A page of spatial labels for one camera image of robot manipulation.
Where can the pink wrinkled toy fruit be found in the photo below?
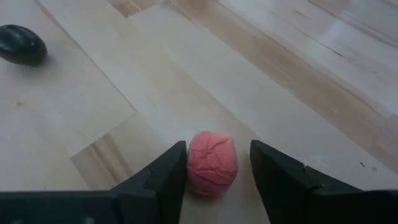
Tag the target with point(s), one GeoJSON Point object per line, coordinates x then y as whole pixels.
{"type": "Point", "coordinates": [213, 163]}

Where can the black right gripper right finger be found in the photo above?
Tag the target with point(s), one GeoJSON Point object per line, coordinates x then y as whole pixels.
{"type": "Point", "coordinates": [295, 193]}

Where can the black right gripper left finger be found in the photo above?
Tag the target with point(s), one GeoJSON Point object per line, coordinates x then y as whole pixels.
{"type": "Point", "coordinates": [149, 199]}

